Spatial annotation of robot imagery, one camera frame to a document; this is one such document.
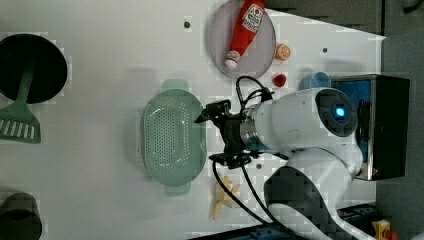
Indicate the peeled toy banana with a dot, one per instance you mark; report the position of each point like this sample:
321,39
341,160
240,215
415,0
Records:
224,199

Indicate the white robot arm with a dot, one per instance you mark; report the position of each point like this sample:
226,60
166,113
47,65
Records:
313,130

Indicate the blue plastic cup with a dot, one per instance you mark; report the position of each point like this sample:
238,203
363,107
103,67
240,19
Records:
315,80

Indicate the small red toy fruit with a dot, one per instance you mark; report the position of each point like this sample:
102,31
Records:
279,80

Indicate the orange toy fruit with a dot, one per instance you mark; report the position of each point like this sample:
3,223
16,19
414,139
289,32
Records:
282,52

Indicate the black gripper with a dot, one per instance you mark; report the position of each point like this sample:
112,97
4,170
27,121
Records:
235,153

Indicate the green plastic strainer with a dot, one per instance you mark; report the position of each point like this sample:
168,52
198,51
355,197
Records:
174,144

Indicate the red ketchup bottle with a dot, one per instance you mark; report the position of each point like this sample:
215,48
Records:
247,24

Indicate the black round pan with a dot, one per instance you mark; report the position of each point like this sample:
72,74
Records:
50,69

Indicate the dark grey pot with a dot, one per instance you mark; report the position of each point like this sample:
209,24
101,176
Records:
20,218

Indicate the silver black toaster oven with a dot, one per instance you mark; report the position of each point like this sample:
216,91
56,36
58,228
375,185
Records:
382,105

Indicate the yellow red emergency button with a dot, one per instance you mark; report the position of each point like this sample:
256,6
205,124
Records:
383,231

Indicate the blue metal frame rail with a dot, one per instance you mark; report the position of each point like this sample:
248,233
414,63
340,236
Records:
360,216

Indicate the green slotted spatula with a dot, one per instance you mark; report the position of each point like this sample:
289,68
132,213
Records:
18,123

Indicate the grey round plate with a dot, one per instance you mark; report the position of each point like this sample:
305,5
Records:
258,57

